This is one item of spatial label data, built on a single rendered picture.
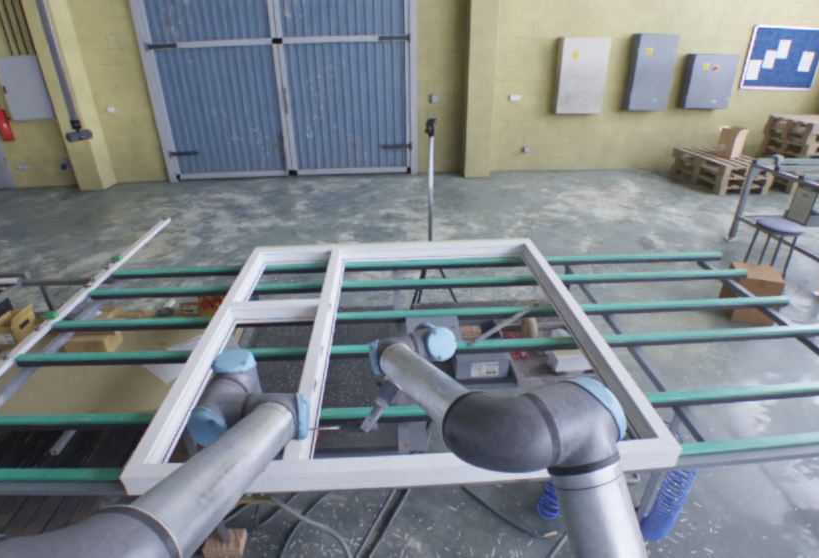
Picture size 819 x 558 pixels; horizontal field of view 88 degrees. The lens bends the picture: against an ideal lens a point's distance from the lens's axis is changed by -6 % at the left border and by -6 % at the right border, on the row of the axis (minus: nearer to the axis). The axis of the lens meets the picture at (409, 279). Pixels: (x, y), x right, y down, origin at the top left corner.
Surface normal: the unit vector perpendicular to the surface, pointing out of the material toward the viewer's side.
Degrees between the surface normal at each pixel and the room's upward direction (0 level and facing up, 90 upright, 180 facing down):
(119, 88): 90
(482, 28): 90
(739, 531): 0
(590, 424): 48
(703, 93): 90
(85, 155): 90
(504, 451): 71
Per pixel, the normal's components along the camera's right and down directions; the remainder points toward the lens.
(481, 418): -0.44, -0.58
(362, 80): 0.04, 0.47
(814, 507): -0.01, -0.88
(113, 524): 0.23, -0.97
